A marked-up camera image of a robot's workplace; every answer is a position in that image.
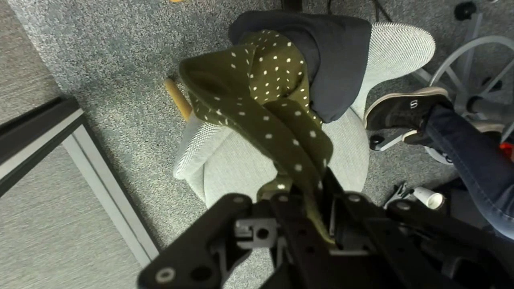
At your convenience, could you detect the dark grey cloth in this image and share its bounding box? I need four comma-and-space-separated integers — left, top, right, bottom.
229, 9, 375, 125

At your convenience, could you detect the white paper roll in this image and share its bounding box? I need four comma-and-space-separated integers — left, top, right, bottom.
410, 184, 447, 211

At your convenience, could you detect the grey stool foot ring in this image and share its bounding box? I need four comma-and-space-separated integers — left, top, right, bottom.
426, 33, 514, 118

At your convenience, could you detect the blue jeans leg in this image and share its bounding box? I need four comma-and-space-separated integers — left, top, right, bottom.
425, 102, 514, 243

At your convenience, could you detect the light grey chair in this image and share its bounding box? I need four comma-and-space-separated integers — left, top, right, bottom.
173, 20, 439, 211

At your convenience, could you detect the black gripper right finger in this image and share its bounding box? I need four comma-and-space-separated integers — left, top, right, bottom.
320, 170, 514, 289

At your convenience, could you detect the dark sneaker shoe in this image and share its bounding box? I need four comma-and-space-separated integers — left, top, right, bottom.
364, 86, 455, 149

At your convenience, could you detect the wooden peg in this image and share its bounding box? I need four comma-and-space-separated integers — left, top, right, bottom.
165, 75, 195, 123

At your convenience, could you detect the black glass partition frame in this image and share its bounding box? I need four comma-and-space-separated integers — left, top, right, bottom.
0, 94, 163, 269

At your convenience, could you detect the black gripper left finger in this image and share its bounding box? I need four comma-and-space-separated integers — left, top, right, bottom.
137, 190, 324, 289

